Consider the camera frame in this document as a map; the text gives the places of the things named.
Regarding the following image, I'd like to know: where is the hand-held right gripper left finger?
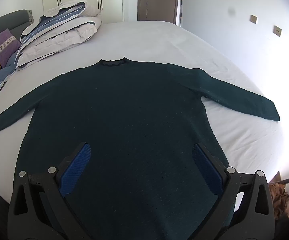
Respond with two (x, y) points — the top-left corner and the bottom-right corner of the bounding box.
(7, 142), (95, 240)

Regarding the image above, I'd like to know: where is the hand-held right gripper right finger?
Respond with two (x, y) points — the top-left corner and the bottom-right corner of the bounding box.
(192, 143), (276, 240)

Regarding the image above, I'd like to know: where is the dark green sweater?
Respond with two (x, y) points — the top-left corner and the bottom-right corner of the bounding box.
(0, 56), (280, 240)

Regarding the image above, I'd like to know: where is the brown crumpled cloth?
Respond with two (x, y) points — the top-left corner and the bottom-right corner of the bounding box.
(269, 171), (289, 220)

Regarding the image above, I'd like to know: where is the purple patterned pillow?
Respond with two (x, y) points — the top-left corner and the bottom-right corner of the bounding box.
(0, 29), (21, 67)

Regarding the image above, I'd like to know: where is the folded grey and blue duvet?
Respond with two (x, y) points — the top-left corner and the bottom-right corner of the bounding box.
(16, 0), (102, 68)

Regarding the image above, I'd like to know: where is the bed with white sheet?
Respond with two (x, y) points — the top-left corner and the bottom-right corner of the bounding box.
(0, 21), (287, 207)

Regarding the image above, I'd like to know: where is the grey padded headboard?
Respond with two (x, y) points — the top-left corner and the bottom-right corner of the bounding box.
(0, 9), (34, 40)

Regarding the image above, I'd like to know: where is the brown door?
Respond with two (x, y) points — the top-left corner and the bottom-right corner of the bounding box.
(138, 0), (179, 25)

